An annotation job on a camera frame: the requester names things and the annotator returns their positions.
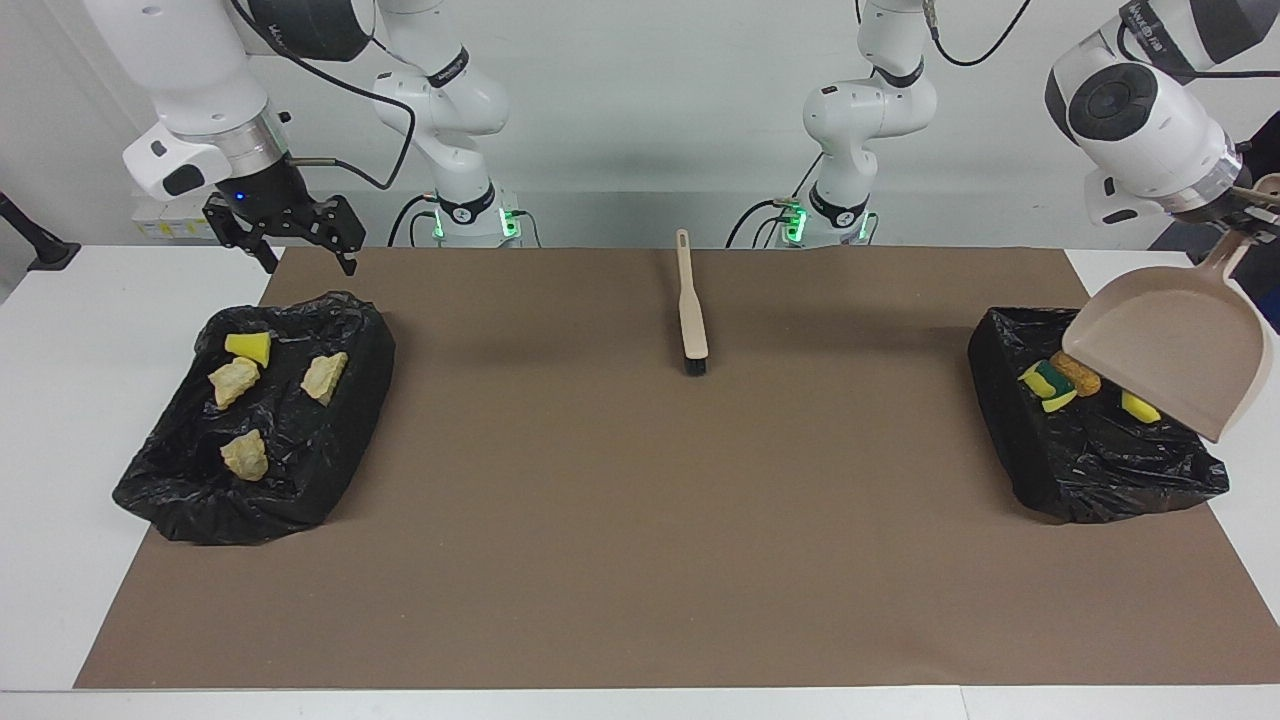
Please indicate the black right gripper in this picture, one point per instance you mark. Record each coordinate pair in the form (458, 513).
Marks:
(270, 205)

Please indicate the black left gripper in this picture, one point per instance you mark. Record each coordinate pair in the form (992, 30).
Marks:
(1255, 222)

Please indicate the striped orange croissant piece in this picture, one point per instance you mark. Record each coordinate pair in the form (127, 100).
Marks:
(323, 377)

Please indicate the pale bread chunk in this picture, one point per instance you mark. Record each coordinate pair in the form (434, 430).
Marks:
(245, 457)
(234, 382)

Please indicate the beige plastic dustpan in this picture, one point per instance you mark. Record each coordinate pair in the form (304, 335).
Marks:
(1170, 340)

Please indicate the brown nugget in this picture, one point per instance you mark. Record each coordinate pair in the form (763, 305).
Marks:
(1082, 380)

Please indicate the notched yellow sponge piece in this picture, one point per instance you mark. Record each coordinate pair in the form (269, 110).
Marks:
(1050, 388)

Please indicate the beige hand brush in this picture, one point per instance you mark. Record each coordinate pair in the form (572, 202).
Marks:
(692, 320)

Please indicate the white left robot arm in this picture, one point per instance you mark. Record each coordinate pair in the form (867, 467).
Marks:
(1150, 130)

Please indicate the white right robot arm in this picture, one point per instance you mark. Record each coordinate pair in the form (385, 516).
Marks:
(200, 70)

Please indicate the black bag-lined bin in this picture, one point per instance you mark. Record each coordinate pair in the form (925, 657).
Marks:
(300, 480)
(1090, 470)

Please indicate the brown table mat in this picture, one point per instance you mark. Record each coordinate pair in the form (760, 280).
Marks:
(640, 600)

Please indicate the white wall outlet box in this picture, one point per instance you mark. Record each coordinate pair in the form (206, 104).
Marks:
(150, 225)

